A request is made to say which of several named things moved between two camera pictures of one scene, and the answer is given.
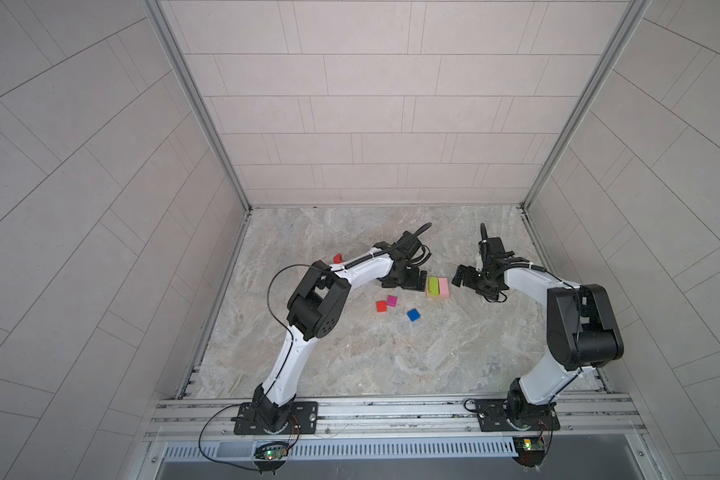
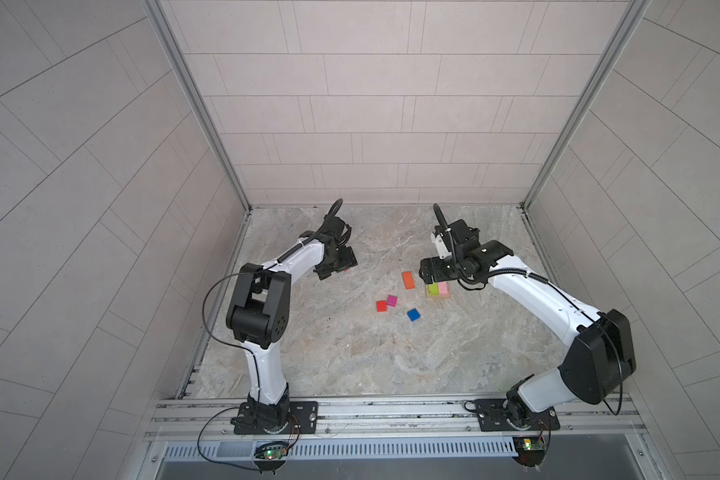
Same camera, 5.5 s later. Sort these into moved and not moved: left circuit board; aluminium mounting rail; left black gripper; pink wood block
Moved: left black gripper
Not moved: aluminium mounting rail; left circuit board; pink wood block
